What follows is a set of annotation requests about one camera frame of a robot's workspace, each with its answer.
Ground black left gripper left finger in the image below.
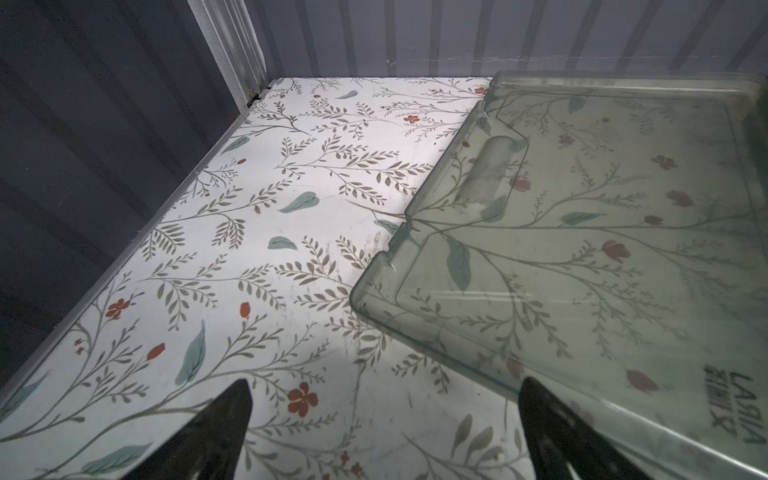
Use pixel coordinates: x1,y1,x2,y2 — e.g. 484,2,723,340
124,379,253,480

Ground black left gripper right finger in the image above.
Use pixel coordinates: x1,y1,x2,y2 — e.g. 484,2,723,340
518,377,648,480

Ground green transparent organizer box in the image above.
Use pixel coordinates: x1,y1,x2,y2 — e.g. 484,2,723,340
350,71,767,479

